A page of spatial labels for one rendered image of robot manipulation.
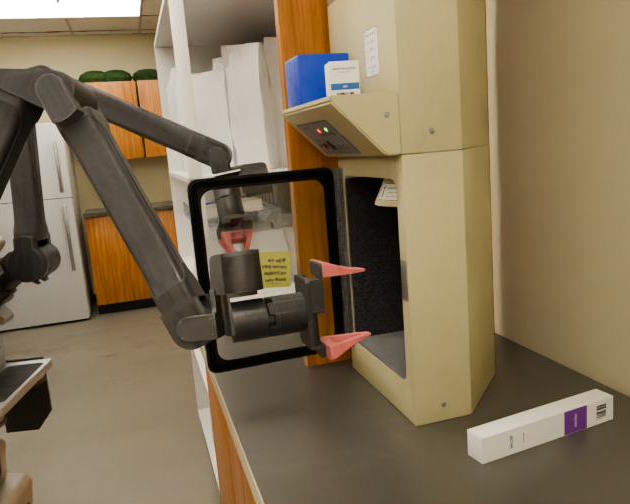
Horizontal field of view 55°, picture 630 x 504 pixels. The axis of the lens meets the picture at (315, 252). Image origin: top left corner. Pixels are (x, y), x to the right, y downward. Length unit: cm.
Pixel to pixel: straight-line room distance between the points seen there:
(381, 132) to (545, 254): 59
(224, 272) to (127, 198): 17
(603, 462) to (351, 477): 38
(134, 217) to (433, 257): 49
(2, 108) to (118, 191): 21
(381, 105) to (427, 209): 19
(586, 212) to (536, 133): 22
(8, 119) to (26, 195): 46
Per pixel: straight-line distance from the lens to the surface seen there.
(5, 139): 98
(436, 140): 102
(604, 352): 134
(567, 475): 100
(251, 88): 222
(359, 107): 97
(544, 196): 141
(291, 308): 85
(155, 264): 87
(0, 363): 139
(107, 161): 91
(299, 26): 135
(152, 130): 134
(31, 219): 142
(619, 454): 107
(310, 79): 115
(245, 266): 83
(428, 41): 103
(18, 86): 97
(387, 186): 112
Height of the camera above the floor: 144
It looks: 10 degrees down
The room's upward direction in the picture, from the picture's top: 5 degrees counter-clockwise
